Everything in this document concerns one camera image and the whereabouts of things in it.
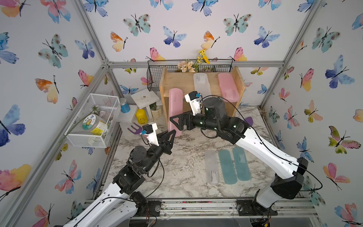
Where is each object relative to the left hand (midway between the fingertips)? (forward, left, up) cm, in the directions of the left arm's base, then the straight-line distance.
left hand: (174, 131), depth 62 cm
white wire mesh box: (+22, +39, -6) cm, 45 cm away
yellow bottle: (+32, +26, -26) cm, 48 cm away
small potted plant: (+39, +17, -28) cm, 50 cm away
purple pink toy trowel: (+34, -55, -36) cm, 74 cm away
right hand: (+5, -2, +5) cm, 7 cm away
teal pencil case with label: (-1, -39, -35) cm, 53 cm away
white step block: (+25, +35, -21) cm, 48 cm away
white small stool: (+37, +22, -13) cm, 45 cm away
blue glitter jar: (+32, +35, -16) cm, 49 cm away
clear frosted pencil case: (-2, -21, -36) cm, 42 cm away
